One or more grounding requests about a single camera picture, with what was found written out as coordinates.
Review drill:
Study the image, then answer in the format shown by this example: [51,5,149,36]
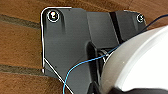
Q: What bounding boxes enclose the thin blue cable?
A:
[61,13,168,94]

